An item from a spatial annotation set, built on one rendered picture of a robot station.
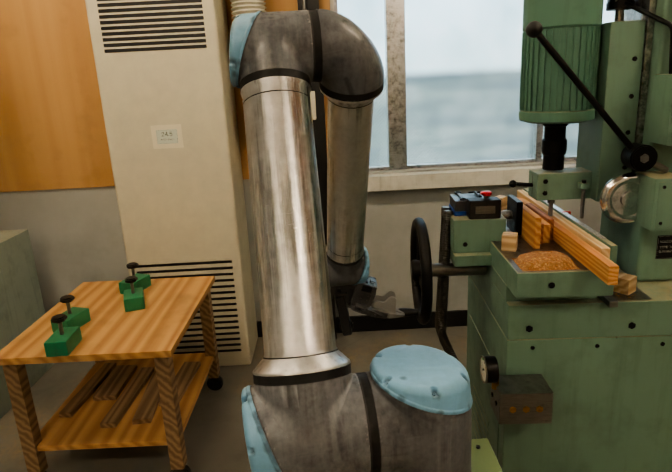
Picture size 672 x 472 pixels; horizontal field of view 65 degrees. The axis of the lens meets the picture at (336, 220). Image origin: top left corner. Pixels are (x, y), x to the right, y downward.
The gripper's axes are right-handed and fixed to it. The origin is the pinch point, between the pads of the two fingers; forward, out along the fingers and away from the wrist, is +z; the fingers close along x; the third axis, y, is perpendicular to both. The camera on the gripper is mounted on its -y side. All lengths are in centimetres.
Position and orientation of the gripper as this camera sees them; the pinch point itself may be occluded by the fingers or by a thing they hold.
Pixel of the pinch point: (398, 315)
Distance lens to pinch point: 145.5
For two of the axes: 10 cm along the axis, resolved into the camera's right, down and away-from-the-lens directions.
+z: 9.5, 2.9, 0.5
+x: 0.3, -2.6, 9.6
